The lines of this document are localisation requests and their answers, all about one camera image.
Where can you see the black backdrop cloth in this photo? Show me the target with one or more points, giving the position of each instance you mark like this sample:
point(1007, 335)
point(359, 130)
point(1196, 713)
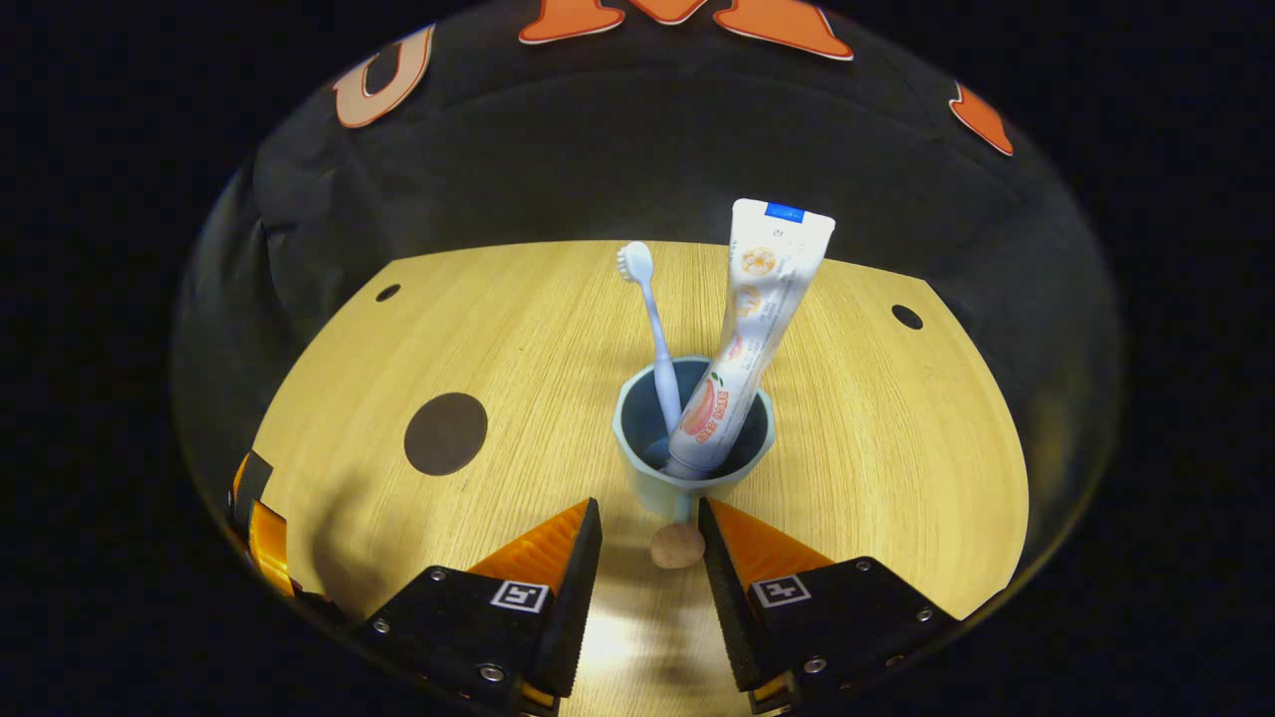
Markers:
point(598, 149)

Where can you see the wooden desktop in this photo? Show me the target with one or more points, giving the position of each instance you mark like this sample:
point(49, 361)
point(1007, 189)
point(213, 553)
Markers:
point(398, 329)

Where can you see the light blue cup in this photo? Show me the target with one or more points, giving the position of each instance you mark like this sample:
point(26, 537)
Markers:
point(647, 486)

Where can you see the brown round coaster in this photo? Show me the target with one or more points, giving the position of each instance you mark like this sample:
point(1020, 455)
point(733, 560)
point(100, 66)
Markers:
point(445, 434)

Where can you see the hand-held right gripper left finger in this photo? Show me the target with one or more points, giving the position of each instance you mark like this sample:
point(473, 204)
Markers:
point(573, 597)

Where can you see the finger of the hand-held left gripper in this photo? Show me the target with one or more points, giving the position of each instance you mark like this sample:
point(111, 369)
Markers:
point(267, 543)

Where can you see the white toothpaste tube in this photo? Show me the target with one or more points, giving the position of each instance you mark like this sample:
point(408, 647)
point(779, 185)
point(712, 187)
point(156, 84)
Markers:
point(767, 289)

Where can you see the white toothbrush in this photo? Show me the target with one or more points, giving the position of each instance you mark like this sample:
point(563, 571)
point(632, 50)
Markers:
point(657, 339)

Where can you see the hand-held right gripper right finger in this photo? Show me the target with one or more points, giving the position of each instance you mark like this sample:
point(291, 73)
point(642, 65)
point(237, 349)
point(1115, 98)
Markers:
point(727, 597)

